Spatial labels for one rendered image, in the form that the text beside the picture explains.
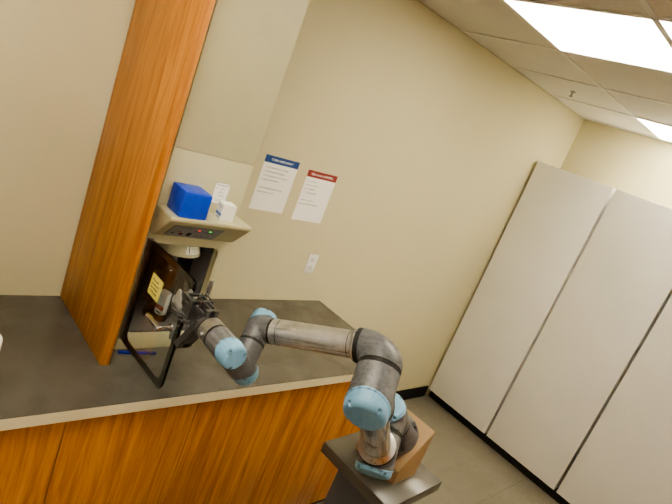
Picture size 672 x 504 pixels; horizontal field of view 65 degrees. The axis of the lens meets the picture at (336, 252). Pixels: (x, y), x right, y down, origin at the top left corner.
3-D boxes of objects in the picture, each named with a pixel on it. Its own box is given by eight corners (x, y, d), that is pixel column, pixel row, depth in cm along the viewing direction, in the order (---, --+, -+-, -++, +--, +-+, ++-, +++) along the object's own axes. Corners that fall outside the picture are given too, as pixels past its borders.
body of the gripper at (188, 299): (205, 291, 157) (225, 312, 149) (197, 316, 159) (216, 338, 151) (182, 291, 151) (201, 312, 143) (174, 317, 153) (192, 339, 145)
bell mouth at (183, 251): (146, 236, 199) (150, 223, 198) (188, 240, 212) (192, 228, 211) (165, 256, 188) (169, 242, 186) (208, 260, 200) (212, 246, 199)
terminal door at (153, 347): (122, 340, 189) (153, 238, 179) (161, 390, 170) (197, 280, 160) (120, 340, 188) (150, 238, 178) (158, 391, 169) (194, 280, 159)
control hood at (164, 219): (148, 231, 178) (156, 203, 176) (229, 240, 201) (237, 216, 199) (162, 245, 170) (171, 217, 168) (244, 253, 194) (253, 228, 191)
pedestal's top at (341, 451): (437, 490, 190) (442, 481, 189) (384, 518, 166) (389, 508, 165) (375, 433, 210) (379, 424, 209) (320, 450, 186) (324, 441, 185)
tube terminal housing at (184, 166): (91, 314, 206) (143, 125, 187) (168, 314, 229) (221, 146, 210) (113, 349, 190) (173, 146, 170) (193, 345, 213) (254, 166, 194)
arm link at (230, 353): (230, 378, 139) (217, 361, 133) (211, 354, 146) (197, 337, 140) (254, 358, 141) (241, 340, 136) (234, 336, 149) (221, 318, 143)
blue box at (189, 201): (166, 205, 177) (173, 181, 175) (192, 209, 184) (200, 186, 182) (178, 217, 171) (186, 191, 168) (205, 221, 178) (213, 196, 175)
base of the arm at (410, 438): (427, 429, 182) (423, 416, 175) (401, 464, 176) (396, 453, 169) (392, 406, 191) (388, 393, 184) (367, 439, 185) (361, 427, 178)
